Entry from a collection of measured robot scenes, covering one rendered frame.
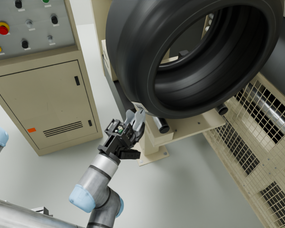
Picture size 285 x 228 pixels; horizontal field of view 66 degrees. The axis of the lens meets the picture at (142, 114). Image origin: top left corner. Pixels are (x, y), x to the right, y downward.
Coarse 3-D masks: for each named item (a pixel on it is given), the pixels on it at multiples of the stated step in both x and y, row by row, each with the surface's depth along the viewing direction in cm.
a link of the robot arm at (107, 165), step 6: (96, 156) 65; (102, 156) 64; (96, 162) 63; (102, 162) 63; (108, 162) 63; (114, 162) 64; (102, 168) 62; (108, 168) 63; (114, 168) 64; (108, 174) 63
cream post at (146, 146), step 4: (168, 52) 109; (164, 56) 110; (168, 56) 111; (144, 132) 156; (144, 136) 160; (140, 140) 179; (144, 140) 164; (148, 140) 165; (140, 144) 184; (144, 144) 168; (148, 144) 170; (144, 148) 173; (148, 148) 175; (152, 148) 177; (156, 148) 179; (144, 152) 178; (148, 152) 180; (152, 152) 183
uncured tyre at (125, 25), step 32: (128, 0) 61; (160, 0) 53; (192, 0) 52; (224, 0) 54; (256, 0) 57; (128, 32) 59; (160, 32) 55; (224, 32) 97; (256, 32) 84; (128, 64) 62; (160, 64) 104; (192, 64) 106; (224, 64) 98; (256, 64) 79; (128, 96) 73; (160, 96) 98; (192, 96) 100; (224, 96) 87
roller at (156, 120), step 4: (152, 116) 94; (156, 120) 91; (160, 120) 90; (164, 120) 91; (156, 124) 91; (160, 124) 89; (164, 124) 89; (160, 128) 89; (164, 128) 88; (168, 128) 90; (160, 132) 90; (164, 132) 90
